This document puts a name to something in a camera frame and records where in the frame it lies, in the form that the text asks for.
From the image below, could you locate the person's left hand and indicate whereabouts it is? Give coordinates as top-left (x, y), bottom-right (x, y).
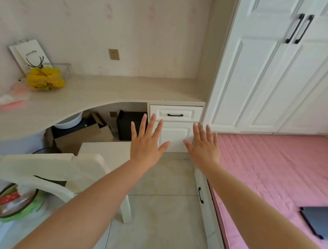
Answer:
top-left (130, 114), bottom-right (172, 168)

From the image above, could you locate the person's right hand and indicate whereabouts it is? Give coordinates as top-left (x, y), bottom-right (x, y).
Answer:
top-left (183, 122), bottom-right (221, 173)

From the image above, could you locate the person's left forearm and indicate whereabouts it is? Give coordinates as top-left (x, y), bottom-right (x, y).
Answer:
top-left (11, 159), bottom-right (152, 249)

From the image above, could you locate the brown cardboard box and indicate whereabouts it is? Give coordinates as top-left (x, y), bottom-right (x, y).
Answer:
top-left (52, 112), bottom-right (114, 156)

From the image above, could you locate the white bed drawer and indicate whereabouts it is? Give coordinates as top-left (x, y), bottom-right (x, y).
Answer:
top-left (194, 168), bottom-right (226, 249)

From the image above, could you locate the white cabinet door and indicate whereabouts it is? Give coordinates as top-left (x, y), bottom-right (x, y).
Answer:
top-left (151, 121), bottom-right (200, 154)

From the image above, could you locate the light wooden table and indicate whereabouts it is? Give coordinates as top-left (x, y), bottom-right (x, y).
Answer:
top-left (0, 75), bottom-right (207, 142)

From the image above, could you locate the white basin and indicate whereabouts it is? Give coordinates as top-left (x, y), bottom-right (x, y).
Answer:
top-left (54, 112), bottom-right (83, 130)

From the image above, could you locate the white wardrobe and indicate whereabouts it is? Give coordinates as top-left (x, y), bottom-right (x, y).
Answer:
top-left (204, 0), bottom-right (328, 135)

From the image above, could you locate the white chair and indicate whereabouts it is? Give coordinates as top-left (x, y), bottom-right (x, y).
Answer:
top-left (0, 141), bottom-right (133, 224)

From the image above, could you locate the yellow plastic bag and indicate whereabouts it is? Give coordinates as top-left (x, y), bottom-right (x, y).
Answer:
top-left (25, 66), bottom-right (66, 91)

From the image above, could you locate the dark laptop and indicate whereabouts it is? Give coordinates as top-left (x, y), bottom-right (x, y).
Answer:
top-left (299, 206), bottom-right (328, 240)

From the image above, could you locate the pink plastic packet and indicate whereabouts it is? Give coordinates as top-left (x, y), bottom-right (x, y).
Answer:
top-left (0, 83), bottom-right (32, 112)

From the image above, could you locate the glass lid with green rim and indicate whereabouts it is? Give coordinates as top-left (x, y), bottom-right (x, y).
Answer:
top-left (0, 183), bottom-right (45, 223)

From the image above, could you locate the white paper bag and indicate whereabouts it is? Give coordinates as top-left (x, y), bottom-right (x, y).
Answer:
top-left (8, 39), bottom-right (53, 75)

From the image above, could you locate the black wardrobe handle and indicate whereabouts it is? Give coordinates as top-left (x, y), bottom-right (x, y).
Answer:
top-left (285, 13), bottom-right (305, 44)
top-left (294, 14), bottom-right (315, 44)

